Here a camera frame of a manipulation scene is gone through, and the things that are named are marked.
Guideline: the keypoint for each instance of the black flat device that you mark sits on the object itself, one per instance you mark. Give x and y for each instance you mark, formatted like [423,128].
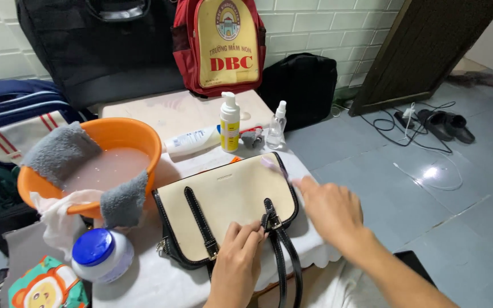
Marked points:
[415,266]

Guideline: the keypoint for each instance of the small grey and red brush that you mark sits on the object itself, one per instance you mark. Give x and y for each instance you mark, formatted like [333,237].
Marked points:
[251,137]

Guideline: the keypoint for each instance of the black slipper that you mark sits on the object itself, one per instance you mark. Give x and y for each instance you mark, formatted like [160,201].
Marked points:
[460,126]
[434,123]

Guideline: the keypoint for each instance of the navy striped bag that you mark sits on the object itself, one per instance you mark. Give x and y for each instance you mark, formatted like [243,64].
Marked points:
[15,115]

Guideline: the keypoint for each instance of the person's right hand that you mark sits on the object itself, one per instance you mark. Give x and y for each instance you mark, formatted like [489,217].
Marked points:
[332,214]

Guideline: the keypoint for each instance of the large black bag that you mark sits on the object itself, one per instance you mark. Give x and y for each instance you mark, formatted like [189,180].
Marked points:
[96,51]

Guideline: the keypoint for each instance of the clear spray bottle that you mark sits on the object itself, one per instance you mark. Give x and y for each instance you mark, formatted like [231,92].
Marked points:
[276,128]

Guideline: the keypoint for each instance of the person's right fingers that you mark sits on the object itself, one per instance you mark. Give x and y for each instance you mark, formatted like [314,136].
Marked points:
[306,183]

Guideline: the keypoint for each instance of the white table cover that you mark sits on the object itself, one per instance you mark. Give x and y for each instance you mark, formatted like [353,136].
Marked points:
[165,282]

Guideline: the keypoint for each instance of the red and yellow backpack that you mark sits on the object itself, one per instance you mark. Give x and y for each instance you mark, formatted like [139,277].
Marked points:
[225,47]

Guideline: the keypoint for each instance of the cream handbag with black trim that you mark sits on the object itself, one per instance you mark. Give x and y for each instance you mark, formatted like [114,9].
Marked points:
[229,192]

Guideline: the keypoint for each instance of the small black backpack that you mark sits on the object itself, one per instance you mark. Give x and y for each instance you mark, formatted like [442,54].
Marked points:
[300,90]

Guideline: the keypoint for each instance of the person's left hand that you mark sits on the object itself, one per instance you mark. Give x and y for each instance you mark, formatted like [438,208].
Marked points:
[233,265]

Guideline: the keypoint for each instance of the grey fluffy cloth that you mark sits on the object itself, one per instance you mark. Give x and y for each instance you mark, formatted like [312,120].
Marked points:
[60,152]
[124,201]

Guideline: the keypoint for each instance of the person's left fingers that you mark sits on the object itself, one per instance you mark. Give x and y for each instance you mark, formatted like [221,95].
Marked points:
[248,233]

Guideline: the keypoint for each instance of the grey flat bag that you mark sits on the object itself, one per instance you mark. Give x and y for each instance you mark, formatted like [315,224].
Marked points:
[24,252]

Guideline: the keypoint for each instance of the small orange item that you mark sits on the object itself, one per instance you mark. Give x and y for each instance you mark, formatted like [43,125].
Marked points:
[235,159]

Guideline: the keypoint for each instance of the white foam pump bottle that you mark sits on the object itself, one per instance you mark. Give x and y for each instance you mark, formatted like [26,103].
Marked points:
[230,126]

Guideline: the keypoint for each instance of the lilac toothbrush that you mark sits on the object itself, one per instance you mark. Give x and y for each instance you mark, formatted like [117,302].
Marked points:
[272,165]

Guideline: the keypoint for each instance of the white rag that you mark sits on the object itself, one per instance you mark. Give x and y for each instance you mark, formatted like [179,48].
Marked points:
[58,222]

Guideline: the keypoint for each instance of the white squeeze tube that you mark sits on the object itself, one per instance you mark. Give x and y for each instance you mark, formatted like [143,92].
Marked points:
[191,142]

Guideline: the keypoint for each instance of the white jar with blue lid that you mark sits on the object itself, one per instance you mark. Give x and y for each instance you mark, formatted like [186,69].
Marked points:
[101,256]

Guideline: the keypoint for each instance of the white charger plug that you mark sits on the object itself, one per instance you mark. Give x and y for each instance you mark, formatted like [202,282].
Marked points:
[408,112]

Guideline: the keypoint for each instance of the colourful cartoon tissue packet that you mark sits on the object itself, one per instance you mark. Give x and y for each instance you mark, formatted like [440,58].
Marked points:
[47,286]

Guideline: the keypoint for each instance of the orange plastic basin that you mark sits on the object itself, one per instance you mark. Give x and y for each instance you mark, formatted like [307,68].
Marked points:
[120,132]

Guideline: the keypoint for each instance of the dark wooden door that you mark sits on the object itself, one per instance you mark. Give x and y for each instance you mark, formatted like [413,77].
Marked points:
[422,47]

